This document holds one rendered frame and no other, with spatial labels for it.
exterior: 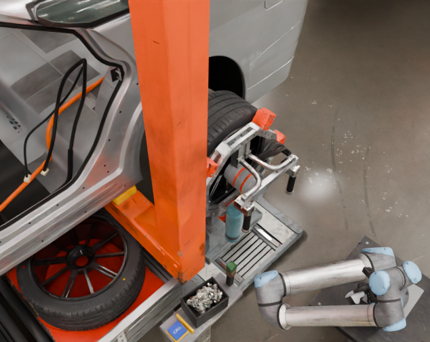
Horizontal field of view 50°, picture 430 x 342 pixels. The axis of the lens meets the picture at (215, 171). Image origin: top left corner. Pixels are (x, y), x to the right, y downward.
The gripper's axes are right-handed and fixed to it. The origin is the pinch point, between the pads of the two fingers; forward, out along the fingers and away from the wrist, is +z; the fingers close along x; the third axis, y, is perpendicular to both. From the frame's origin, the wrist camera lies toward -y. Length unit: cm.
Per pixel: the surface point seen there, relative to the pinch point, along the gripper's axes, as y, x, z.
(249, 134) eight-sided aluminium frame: -74, -50, -18
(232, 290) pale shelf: -18, -42, 44
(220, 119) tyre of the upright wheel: -81, -64, -17
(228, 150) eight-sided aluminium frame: -65, -62, -15
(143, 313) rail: -15, -84, 66
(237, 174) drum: -64, -49, 3
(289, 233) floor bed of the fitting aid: -65, 20, 67
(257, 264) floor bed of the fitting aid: -46, -4, 76
